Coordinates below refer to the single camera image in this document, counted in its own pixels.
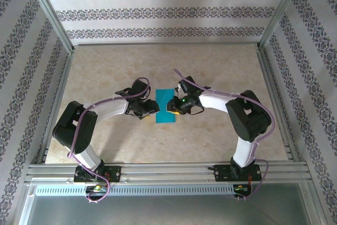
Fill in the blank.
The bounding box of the grey metal sheet panel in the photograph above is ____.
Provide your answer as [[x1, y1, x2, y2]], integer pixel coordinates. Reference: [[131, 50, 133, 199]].
[[15, 182, 326, 225]]

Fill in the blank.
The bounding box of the thin black cable loop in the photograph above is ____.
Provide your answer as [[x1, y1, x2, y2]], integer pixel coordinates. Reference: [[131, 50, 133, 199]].
[[188, 105, 205, 116]]

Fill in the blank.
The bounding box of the aluminium mounting rail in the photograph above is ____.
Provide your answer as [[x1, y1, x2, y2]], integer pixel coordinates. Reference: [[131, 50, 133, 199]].
[[24, 163, 313, 185]]

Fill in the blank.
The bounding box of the aluminium rear rail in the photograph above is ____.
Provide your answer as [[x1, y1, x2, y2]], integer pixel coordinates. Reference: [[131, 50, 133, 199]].
[[73, 41, 261, 47]]

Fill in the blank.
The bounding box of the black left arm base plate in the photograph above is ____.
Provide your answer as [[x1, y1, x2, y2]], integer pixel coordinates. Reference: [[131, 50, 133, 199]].
[[73, 165, 122, 183]]

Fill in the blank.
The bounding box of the slotted grey cable duct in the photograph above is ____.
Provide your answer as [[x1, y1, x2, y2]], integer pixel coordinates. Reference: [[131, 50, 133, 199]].
[[34, 184, 235, 197]]

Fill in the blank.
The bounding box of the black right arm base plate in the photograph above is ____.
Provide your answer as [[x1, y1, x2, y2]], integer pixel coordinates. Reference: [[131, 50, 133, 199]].
[[213, 164, 263, 183]]

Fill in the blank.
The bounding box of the aluminium side rail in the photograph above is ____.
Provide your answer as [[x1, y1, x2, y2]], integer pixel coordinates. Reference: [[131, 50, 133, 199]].
[[35, 51, 76, 165], [256, 47, 301, 163]]

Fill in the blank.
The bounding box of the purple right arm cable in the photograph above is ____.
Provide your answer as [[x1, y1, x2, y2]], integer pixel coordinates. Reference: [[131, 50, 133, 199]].
[[173, 69, 276, 202]]

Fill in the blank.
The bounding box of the aluminium frame post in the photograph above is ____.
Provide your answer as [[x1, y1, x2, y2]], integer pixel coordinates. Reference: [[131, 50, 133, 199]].
[[22, 0, 76, 54], [257, 0, 309, 51]]

